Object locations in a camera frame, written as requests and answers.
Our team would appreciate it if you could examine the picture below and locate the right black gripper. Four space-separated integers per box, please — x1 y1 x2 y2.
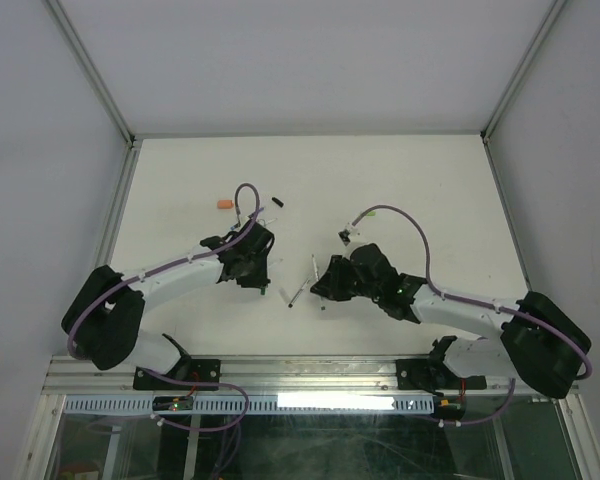
310 255 381 302

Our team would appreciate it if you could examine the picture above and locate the white green end pen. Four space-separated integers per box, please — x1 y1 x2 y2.
311 253 326 312

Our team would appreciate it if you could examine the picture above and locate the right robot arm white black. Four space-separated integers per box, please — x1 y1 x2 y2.
311 243 591 399

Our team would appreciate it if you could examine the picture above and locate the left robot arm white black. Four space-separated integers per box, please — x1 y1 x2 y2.
61 222 275 389

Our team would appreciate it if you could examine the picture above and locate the white black end pen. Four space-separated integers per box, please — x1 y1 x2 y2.
287 276 312 308

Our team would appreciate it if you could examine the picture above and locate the clear pen cap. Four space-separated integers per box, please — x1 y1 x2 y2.
279 288 290 304

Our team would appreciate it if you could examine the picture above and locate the orange pen cap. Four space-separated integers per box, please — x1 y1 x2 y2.
217 199 234 210

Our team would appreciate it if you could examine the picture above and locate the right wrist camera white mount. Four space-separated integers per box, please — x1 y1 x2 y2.
338 224 361 246

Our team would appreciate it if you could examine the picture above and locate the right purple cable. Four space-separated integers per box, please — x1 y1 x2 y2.
352 203 595 382

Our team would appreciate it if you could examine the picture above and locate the purple cable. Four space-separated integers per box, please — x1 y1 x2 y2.
66 183 261 362
352 203 595 382

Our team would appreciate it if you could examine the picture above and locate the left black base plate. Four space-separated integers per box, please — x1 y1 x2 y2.
133 357 221 392

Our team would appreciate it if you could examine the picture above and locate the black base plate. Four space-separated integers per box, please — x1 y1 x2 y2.
133 357 221 392
395 358 436 393

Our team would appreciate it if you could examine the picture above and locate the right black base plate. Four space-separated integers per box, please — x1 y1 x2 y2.
395 358 436 393

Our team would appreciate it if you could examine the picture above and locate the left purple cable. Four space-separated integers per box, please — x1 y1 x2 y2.
66 183 261 362

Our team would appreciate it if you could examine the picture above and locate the aluminium mounting rail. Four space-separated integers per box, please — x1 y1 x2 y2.
44 352 431 396

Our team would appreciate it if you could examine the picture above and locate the white slotted cable duct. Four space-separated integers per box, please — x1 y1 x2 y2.
64 392 435 416

